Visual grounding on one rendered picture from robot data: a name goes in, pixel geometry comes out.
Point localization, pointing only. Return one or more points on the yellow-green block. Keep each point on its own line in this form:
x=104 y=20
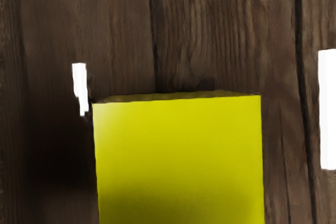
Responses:
x=178 y=155

